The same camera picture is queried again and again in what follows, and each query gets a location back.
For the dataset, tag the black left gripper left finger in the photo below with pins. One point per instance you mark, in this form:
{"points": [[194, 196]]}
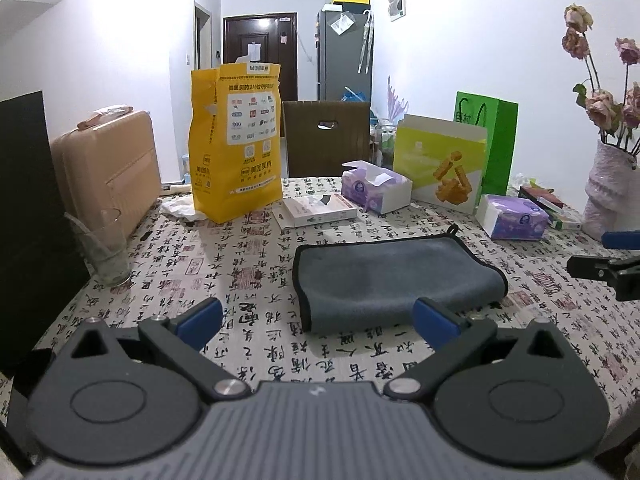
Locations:
{"points": [[115, 396]]}

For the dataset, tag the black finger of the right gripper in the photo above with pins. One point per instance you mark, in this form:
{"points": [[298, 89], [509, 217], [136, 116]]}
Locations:
{"points": [[622, 275]]}

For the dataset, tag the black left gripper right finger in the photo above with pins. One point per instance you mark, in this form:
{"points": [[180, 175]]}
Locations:
{"points": [[516, 397]]}

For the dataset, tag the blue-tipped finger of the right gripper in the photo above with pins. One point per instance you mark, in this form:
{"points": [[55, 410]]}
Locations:
{"points": [[623, 240]]}

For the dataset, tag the purple and grey towel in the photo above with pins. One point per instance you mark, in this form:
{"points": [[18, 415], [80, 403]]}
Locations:
{"points": [[352, 287]]}

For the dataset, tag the lavender textured vase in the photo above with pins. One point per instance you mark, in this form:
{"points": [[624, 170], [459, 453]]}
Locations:
{"points": [[613, 193]]}

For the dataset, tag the stacked small boxes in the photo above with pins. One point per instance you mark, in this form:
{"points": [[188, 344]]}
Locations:
{"points": [[559, 218]]}

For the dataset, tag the dried pink flowers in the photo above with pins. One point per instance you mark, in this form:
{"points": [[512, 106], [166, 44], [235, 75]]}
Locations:
{"points": [[611, 103]]}

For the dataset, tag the closed purple tissue pack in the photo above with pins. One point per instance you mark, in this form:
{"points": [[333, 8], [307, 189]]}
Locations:
{"points": [[511, 218]]}

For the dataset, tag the black paper bag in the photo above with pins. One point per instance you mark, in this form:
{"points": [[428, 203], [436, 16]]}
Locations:
{"points": [[41, 267]]}

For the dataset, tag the clear drinking glass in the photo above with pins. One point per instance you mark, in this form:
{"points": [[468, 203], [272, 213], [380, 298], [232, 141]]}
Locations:
{"points": [[104, 244]]}

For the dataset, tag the green paper bag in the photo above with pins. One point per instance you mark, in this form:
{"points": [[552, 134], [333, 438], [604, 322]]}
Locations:
{"points": [[500, 119]]}

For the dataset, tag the yellow-green snack gift bag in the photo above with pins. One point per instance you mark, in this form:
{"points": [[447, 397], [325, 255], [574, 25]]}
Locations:
{"points": [[444, 160]]}

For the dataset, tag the crumpled white tissue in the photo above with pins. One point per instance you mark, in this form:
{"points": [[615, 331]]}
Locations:
{"points": [[181, 207]]}

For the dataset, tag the tan suitcase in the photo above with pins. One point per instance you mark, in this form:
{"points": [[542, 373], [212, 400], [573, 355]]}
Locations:
{"points": [[108, 166]]}

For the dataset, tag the open purple tissue pack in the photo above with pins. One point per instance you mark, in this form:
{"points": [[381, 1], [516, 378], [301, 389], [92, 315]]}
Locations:
{"points": [[375, 188]]}

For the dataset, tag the white flat box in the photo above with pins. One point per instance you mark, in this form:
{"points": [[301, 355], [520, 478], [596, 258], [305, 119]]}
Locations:
{"points": [[310, 210]]}

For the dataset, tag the yellow paper bag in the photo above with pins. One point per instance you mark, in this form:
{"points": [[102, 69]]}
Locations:
{"points": [[234, 139]]}

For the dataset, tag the brown chair back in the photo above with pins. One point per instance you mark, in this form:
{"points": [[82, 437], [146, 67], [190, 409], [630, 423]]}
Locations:
{"points": [[322, 135]]}

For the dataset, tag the grey refrigerator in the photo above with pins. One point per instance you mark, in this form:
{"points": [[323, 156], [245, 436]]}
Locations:
{"points": [[344, 55]]}

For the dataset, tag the yellow box on refrigerator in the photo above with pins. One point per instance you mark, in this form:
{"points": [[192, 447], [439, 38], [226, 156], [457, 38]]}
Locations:
{"points": [[356, 6]]}

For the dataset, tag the dark brown door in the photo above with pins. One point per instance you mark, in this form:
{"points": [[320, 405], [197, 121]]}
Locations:
{"points": [[268, 38]]}

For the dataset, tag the wall picture frame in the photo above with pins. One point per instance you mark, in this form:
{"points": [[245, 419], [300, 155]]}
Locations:
{"points": [[396, 9]]}

